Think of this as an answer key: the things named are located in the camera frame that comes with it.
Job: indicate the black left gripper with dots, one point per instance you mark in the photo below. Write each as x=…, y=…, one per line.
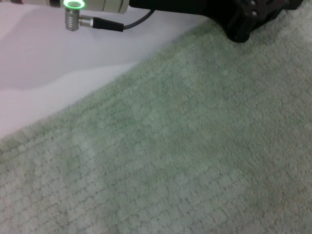
x=190, y=6

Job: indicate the green terry towel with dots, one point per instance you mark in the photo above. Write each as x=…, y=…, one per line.
x=170, y=146

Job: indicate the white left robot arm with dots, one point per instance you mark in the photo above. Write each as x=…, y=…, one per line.
x=104, y=6

